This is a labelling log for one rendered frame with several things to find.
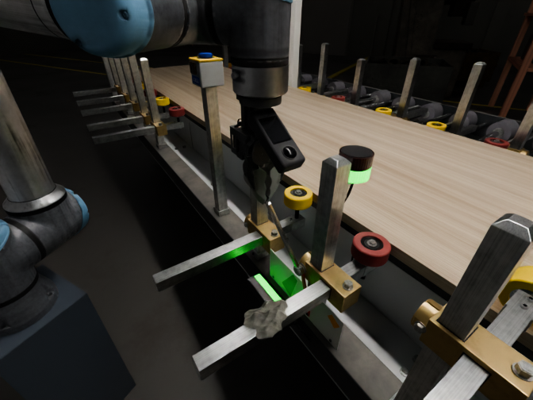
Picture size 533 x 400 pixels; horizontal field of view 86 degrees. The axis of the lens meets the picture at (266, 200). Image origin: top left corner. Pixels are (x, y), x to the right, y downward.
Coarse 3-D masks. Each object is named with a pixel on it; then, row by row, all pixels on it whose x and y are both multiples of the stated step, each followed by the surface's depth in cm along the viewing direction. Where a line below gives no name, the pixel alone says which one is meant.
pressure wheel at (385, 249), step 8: (368, 232) 64; (360, 240) 62; (368, 240) 62; (376, 240) 62; (384, 240) 62; (352, 248) 62; (360, 248) 60; (368, 248) 60; (376, 248) 60; (384, 248) 60; (360, 256) 60; (368, 256) 59; (376, 256) 58; (384, 256) 59; (368, 264) 60; (376, 264) 60
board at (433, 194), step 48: (192, 96) 171; (288, 96) 171; (336, 144) 109; (384, 144) 109; (432, 144) 109; (480, 144) 109; (384, 192) 80; (432, 192) 80; (480, 192) 80; (528, 192) 80; (432, 240) 63; (480, 240) 63; (528, 336) 45
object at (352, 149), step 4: (344, 148) 50; (348, 148) 50; (352, 148) 50; (356, 148) 50; (360, 148) 50; (364, 148) 50; (368, 148) 50; (344, 152) 49; (348, 152) 49; (352, 152) 49; (356, 152) 49; (360, 152) 49; (364, 152) 49; (368, 152) 49; (372, 152) 49; (352, 156) 48; (356, 156) 48; (360, 156) 48; (364, 156) 48; (368, 156) 48; (348, 184) 50; (352, 184) 54; (348, 192) 54; (348, 196) 55
